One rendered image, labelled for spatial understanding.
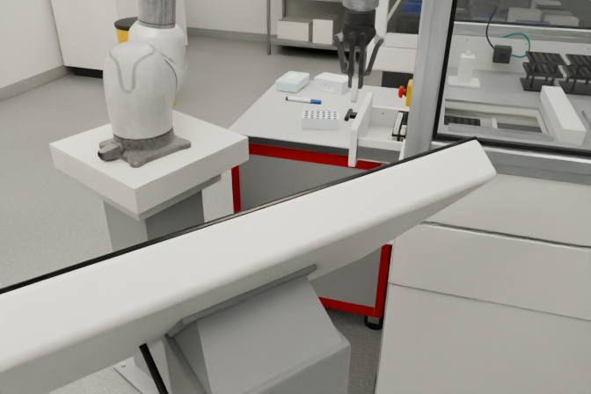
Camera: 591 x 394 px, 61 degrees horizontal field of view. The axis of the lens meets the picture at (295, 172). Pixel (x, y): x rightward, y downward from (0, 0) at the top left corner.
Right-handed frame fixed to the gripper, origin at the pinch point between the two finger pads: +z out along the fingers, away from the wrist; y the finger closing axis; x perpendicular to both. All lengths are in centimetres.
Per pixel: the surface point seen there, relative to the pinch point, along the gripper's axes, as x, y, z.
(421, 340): -52, 24, 32
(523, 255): -52, 38, 8
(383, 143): -9.5, 9.6, 10.6
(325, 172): 14.3, -9.9, 33.8
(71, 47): 252, -294, 72
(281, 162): 14.3, -24.7, 32.2
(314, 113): 28.5, -17.6, 19.8
